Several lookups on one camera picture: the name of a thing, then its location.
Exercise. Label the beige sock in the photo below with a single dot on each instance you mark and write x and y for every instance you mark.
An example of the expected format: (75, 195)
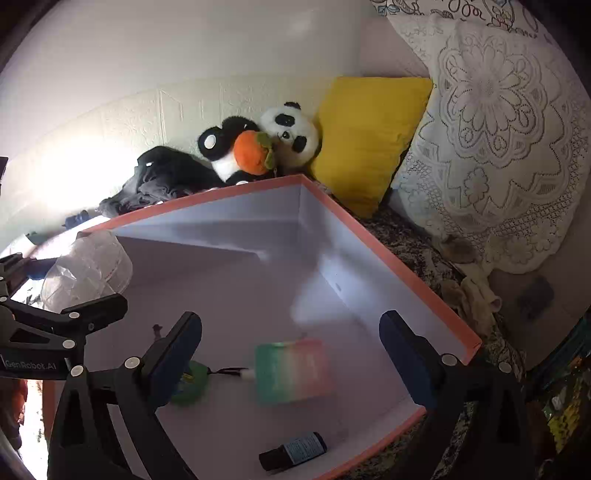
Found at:
(473, 297)

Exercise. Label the yellow pillow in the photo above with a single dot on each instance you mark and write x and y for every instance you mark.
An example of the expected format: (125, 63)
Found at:
(364, 138)

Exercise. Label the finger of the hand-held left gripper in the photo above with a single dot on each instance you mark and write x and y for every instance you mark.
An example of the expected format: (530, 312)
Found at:
(11, 272)
(92, 311)

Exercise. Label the panda plush toy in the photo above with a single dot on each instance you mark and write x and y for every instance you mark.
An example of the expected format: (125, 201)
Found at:
(286, 124)

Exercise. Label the dark blue cloth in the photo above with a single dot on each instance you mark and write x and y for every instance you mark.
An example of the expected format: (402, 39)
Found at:
(76, 219)

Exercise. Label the colourful patterned fabric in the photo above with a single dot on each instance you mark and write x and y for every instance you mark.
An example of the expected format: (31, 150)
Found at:
(568, 406)

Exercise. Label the dark grey clothing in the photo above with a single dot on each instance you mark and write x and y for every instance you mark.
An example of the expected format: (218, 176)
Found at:
(171, 180)

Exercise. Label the floral printed fabric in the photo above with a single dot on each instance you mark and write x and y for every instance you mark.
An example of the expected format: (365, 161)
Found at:
(461, 9)

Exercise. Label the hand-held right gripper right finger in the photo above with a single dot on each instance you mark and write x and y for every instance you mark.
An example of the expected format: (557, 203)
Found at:
(408, 364)

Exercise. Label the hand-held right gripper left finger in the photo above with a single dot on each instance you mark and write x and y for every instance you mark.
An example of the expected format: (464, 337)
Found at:
(178, 364)

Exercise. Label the brown fuzzy sock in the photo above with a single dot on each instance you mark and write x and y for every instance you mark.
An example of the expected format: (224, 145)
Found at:
(457, 247)

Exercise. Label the orange plush fruit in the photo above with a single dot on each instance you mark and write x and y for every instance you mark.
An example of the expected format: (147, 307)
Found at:
(251, 152)

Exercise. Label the green round charm with tassel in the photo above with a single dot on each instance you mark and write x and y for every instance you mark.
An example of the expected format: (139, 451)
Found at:
(196, 383)

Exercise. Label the white lace pillow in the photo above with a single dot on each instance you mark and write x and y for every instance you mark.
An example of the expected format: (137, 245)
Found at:
(498, 138)

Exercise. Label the pink cardboard box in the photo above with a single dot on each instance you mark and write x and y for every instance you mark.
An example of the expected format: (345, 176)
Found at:
(277, 286)

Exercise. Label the dark bottle with blue label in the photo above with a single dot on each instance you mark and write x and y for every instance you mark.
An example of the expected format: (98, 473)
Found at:
(293, 450)

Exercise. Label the clear plastic bag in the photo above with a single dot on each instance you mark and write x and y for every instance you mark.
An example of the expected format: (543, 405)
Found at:
(87, 272)

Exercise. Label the green pink gradient card pack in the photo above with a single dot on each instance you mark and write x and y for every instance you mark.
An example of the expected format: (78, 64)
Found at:
(295, 374)

